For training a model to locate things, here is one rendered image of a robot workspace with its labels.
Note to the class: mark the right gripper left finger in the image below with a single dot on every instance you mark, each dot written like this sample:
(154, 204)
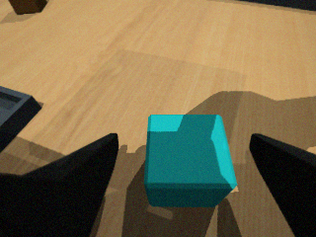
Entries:
(62, 198)

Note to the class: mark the brown cube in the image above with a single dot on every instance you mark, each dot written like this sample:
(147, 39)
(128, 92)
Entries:
(27, 6)

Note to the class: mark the teal cube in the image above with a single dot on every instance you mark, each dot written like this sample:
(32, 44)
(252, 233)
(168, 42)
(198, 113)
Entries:
(187, 161)

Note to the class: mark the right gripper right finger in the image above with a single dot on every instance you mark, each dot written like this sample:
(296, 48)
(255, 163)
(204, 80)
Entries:
(290, 174)

